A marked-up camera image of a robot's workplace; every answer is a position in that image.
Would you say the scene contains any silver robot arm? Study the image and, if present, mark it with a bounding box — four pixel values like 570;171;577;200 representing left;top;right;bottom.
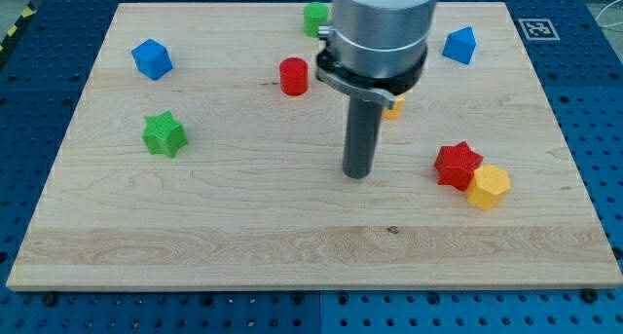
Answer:
315;0;437;108

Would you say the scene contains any yellow heart block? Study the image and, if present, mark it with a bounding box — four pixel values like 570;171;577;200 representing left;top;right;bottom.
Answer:
382;94;405;121

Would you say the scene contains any dark grey pointer rod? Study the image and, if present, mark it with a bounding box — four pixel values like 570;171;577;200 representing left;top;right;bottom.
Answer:
343;97;383;179

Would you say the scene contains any red cylinder block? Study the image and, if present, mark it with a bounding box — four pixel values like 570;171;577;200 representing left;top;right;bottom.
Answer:
279;57;309;96

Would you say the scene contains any wooden board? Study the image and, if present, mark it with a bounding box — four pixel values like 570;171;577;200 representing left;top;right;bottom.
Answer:
7;2;622;292

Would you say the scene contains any red star block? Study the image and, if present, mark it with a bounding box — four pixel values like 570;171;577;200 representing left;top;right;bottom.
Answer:
434;141;484;192

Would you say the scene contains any green cylinder block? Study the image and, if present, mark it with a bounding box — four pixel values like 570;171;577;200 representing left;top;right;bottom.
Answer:
303;2;329;38

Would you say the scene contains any green star block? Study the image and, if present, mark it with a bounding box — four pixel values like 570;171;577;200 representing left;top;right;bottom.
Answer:
142;110;189;158

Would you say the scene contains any yellow hexagon block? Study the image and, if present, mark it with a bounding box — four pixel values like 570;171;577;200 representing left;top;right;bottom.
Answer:
465;164;511;210

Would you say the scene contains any blue pentagon block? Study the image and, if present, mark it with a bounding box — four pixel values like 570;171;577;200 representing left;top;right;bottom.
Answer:
442;26;477;64

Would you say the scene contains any blue cube block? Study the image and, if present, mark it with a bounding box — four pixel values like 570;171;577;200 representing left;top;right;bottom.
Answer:
131;39;173;81

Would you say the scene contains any fiducial marker tag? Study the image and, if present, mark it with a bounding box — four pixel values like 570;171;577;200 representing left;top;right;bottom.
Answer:
518;18;560;41

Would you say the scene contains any black yellow hazard tape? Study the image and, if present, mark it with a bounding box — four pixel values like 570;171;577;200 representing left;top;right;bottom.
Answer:
1;1;37;56

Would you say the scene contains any white cable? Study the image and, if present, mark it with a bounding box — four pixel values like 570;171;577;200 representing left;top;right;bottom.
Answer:
594;0;623;33

